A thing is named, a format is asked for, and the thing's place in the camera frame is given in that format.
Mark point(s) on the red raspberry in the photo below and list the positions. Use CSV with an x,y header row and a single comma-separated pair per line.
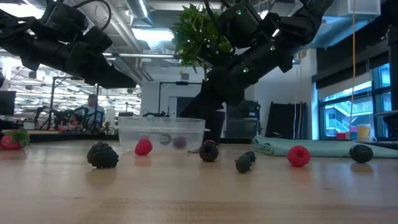
x,y
298,156
143,148

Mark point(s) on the black table frame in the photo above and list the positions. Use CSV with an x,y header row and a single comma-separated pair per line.
x,y
62,137

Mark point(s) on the small pink box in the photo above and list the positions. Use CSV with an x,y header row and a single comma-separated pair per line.
x,y
341,136

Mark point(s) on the small white box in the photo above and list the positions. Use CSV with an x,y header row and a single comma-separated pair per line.
x,y
29,125

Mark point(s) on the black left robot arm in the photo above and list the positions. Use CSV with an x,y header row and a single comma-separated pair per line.
x,y
12,34

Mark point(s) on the person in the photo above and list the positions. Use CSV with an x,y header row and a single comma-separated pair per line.
x,y
91,109

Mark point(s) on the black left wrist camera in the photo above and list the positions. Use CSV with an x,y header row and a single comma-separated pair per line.
x,y
96,39

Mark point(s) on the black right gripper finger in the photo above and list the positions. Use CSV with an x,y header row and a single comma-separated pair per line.
x,y
202,102

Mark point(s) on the silver air duct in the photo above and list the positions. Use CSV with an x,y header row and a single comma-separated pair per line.
x,y
140,9

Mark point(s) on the folded green towel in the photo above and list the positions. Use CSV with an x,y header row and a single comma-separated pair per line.
x,y
311,147

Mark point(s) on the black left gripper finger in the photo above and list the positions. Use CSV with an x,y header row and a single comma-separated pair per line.
x,y
109,77

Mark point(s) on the small blue box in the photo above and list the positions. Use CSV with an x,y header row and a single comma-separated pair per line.
x,y
353,136

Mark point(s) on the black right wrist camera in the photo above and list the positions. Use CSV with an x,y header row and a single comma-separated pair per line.
x,y
242,25

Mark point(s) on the yellow mug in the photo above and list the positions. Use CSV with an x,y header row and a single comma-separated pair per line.
x,y
363,133

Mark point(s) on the large strawberry with green leaves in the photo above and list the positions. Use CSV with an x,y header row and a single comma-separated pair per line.
x,y
9,143

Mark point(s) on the large blackberry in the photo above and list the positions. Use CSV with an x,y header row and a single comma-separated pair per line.
x,y
102,157

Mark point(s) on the clear plastic tupperware container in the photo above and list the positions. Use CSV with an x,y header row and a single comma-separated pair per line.
x,y
186,124

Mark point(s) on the black monitor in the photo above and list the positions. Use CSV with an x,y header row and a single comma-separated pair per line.
x,y
7,102

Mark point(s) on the long ceiling light tube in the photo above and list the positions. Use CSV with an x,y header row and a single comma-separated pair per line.
x,y
146,55

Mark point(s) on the window with black frame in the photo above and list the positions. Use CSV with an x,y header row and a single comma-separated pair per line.
x,y
342,115

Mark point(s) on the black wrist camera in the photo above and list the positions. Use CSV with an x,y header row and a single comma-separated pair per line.
x,y
242,25
96,39

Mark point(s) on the green leafy tree plant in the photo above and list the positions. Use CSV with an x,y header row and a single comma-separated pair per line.
x,y
189,37

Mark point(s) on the black background robot arm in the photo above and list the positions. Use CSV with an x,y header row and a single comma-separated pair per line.
x,y
62,118
155,114

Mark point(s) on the black panel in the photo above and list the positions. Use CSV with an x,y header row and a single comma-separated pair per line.
x,y
284,121

